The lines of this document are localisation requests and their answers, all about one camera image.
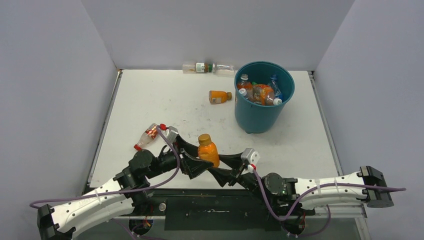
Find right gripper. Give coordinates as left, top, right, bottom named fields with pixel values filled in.
left=209, top=152, right=270, bottom=202

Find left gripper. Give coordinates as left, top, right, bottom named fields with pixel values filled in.
left=145, top=134, right=214, bottom=179

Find small orange juice bottle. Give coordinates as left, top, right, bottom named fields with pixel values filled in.
left=208, top=90, right=232, bottom=105
left=197, top=133, right=220, bottom=168

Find clear bottle red label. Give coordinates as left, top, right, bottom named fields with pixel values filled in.
left=133, top=123, right=163, bottom=151

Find teal plastic bin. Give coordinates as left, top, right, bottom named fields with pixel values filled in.
left=234, top=61, right=295, bottom=134

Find large orange label bottle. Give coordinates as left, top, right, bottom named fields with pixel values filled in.
left=252, top=84, right=283, bottom=106

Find clear bottle green label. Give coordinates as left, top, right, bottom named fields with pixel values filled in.
left=182, top=62, right=216, bottom=74

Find crushed blue label bottle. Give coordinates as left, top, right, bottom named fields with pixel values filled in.
left=268, top=74, right=283, bottom=100

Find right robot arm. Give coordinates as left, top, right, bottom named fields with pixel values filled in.
left=208, top=152, right=394, bottom=214

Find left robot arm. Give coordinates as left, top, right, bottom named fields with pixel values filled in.
left=37, top=135, right=214, bottom=240

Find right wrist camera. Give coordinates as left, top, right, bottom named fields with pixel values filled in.
left=240, top=148, right=261, bottom=173

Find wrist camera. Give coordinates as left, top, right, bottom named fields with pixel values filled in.
left=240, top=148, right=261, bottom=173
left=159, top=123, right=179, bottom=143

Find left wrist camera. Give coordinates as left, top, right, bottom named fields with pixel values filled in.
left=159, top=123, right=179, bottom=143

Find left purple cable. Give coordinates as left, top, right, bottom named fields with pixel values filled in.
left=29, top=127, right=182, bottom=210

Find purple cable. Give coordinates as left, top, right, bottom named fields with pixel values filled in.
left=29, top=127, right=182, bottom=210
left=251, top=168, right=407, bottom=239

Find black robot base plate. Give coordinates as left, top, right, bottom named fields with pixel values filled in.
left=128, top=188, right=281, bottom=235

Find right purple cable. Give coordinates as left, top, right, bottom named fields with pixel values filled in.
left=251, top=168, right=407, bottom=239

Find clear bottle at wall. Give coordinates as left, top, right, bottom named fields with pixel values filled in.
left=212, top=62, right=235, bottom=77

